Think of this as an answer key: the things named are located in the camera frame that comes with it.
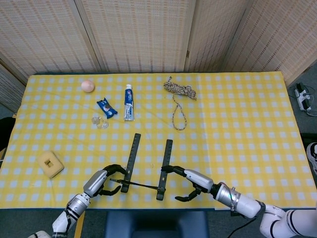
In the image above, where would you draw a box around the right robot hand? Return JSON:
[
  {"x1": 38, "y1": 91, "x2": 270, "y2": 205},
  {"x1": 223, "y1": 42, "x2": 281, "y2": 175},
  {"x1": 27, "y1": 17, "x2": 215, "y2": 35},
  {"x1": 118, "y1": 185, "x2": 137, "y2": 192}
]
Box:
[{"x1": 160, "y1": 165, "x2": 215, "y2": 202}]

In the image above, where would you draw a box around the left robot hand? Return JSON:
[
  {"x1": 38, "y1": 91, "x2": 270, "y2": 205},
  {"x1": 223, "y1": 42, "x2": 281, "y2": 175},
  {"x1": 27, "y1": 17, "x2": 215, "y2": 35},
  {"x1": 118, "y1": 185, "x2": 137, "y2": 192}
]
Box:
[{"x1": 83, "y1": 164, "x2": 127, "y2": 198}]

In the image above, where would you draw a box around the black folding laptop stand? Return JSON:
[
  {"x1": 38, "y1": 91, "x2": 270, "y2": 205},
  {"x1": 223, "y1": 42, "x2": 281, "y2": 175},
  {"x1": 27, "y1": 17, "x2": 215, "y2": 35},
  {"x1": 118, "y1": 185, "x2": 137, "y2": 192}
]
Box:
[{"x1": 108, "y1": 133, "x2": 173, "y2": 200}]

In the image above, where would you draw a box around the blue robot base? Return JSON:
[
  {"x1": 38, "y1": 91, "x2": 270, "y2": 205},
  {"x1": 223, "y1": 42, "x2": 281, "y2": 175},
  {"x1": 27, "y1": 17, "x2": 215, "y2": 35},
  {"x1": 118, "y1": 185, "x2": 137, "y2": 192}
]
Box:
[{"x1": 104, "y1": 210, "x2": 209, "y2": 238}]

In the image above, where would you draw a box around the yellow sponge block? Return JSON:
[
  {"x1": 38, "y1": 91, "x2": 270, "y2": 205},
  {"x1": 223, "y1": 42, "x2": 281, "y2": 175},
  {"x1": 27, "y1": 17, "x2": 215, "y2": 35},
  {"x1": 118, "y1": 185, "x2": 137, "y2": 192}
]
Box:
[{"x1": 37, "y1": 150, "x2": 65, "y2": 179}]

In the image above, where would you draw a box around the yellow white checked tablecloth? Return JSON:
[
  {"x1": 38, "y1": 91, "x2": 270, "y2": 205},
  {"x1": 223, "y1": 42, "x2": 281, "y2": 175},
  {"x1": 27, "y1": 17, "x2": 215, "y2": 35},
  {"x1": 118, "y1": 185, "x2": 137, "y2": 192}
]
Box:
[{"x1": 0, "y1": 71, "x2": 317, "y2": 210}]

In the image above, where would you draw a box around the blue cookie packet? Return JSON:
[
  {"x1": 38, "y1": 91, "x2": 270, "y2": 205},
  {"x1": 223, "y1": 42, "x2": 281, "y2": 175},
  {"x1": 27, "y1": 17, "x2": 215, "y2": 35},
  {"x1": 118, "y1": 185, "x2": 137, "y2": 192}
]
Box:
[{"x1": 96, "y1": 97, "x2": 118, "y2": 119}]

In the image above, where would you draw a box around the blue white toothpaste tube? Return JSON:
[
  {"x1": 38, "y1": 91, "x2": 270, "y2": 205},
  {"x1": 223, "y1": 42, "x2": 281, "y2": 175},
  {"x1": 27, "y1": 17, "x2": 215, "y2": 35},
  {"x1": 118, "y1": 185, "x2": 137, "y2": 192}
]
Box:
[{"x1": 123, "y1": 84, "x2": 135, "y2": 121}]

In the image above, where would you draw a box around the pink ball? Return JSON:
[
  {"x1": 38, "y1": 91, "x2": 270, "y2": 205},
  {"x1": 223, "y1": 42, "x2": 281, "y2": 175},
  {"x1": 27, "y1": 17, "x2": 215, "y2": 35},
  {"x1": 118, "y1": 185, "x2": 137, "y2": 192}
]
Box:
[{"x1": 81, "y1": 80, "x2": 96, "y2": 93}]

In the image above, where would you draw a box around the black object on floor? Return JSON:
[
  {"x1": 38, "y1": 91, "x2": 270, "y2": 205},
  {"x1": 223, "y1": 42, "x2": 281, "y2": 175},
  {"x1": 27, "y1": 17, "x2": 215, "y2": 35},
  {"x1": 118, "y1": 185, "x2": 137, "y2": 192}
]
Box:
[{"x1": 0, "y1": 116, "x2": 17, "y2": 152}]

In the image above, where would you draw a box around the black white sneaker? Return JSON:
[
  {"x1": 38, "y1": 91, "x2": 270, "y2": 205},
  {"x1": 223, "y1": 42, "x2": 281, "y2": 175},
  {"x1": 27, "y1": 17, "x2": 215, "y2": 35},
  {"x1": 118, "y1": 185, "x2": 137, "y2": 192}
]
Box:
[{"x1": 306, "y1": 142, "x2": 317, "y2": 176}]

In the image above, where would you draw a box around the white power strip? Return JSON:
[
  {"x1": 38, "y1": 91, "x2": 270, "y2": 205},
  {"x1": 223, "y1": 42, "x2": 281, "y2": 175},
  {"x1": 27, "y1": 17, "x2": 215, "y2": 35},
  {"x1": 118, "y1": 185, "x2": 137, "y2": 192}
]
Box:
[{"x1": 294, "y1": 83, "x2": 313, "y2": 112}]

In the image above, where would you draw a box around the patterned braided rope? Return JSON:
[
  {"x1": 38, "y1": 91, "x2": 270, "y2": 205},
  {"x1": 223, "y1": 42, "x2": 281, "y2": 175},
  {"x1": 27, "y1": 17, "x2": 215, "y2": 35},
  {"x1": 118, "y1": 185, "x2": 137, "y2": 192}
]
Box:
[{"x1": 162, "y1": 75, "x2": 198, "y2": 131}]

